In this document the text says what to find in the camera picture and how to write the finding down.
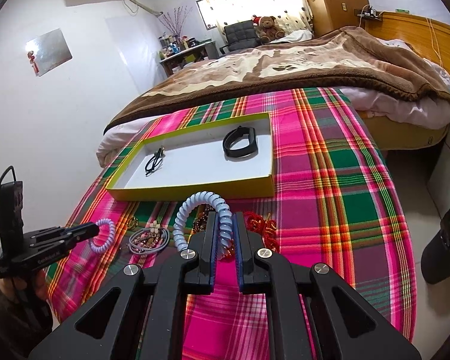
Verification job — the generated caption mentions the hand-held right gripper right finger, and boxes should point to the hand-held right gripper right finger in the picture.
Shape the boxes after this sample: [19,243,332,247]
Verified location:
[233,212,424,360]

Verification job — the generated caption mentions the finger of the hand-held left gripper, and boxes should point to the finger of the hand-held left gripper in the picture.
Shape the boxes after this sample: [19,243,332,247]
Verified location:
[27,232,98,260]
[30,223,100,242]

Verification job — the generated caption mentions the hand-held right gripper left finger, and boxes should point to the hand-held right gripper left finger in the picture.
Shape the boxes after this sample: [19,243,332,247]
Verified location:
[28,212,226,360]

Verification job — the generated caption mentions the purple coil hair tie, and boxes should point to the purple coil hair tie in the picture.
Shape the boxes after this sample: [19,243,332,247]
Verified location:
[88,219,116,254]

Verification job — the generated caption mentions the red knot ornament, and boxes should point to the red knot ornament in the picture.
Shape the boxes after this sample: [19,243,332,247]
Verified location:
[244,212,279,250]

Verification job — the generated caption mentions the dark red bead bracelet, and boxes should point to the dark red bead bracelet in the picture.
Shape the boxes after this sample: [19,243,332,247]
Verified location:
[193,203,216,234]

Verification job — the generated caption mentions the blue coil hair tie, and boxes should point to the blue coil hair tie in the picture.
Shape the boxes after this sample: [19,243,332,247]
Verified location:
[173,192,234,261]

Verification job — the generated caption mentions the grey hair tie with flower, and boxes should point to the grey hair tie with flower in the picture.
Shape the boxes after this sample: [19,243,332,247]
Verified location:
[133,220,171,254]

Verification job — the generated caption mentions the yellow-green shallow box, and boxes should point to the yellow-green shallow box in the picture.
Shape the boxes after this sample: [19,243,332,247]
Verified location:
[106,112,275,202]

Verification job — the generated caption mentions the person's left forearm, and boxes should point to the person's left forearm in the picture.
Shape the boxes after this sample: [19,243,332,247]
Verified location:
[0,277,55,349]

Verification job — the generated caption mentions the person's left hand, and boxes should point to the person's left hand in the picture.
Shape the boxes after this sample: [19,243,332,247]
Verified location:
[0,268,50,310]

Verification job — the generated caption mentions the black wrist band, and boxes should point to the black wrist band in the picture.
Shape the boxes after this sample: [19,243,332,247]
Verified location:
[222,125,258,163]

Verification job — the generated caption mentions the pink green plaid cloth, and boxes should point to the pink green plaid cloth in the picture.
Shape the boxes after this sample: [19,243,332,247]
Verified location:
[45,87,418,360]

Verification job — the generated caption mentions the brown patterned blanket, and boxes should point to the brown patterned blanket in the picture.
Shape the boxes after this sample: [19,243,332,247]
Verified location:
[104,26,450,136]

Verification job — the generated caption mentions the shelf with bottles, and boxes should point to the shelf with bottles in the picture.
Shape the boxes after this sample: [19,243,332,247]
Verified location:
[158,39,220,76]

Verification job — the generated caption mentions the black trash bin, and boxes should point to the black trash bin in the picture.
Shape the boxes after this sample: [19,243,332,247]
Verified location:
[421,194,450,285]

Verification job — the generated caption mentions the group of toiletry bottles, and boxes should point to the group of toiletry bottles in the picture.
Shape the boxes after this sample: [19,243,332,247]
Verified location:
[158,34,211,59]

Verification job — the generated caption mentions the bed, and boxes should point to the bed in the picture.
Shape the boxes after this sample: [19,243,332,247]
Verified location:
[97,26,450,167]

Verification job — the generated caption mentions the grey chair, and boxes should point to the grey chair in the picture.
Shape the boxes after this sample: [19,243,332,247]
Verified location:
[219,22,262,55]

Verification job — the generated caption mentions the vase of purple branches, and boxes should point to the vase of purple branches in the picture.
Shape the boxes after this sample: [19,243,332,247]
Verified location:
[158,5,194,41]

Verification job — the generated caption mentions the air conditioner pipe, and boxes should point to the air conditioner pipe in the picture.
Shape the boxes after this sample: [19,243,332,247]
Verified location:
[114,0,164,18]

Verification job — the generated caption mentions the brown teddy bear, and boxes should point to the brown teddy bear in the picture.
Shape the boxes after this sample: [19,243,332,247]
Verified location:
[252,15,286,44]

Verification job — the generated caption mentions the wooden wardrobe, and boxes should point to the wooden wardrobe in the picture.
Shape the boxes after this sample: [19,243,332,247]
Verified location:
[296,0,370,39]

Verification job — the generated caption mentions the wooden headboard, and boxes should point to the wooden headboard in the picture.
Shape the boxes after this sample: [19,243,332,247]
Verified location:
[363,11,450,80]

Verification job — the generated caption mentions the black hair tie with bead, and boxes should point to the black hair tie with bead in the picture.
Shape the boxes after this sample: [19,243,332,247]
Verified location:
[144,146,167,177]

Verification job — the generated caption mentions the red hanging wall ornament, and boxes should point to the red hanging wall ornament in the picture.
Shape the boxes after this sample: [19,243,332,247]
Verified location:
[27,50,40,76]

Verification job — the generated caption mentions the reflective wall sheet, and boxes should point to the reflective wall sheet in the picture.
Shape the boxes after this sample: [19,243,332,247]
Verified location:
[25,28,73,77]

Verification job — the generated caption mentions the small wall shelf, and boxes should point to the small wall shelf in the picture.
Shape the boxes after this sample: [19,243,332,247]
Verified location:
[354,5,385,22]

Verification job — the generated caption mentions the yellow cable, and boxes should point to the yellow cable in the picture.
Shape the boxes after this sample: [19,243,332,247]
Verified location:
[427,18,445,69]

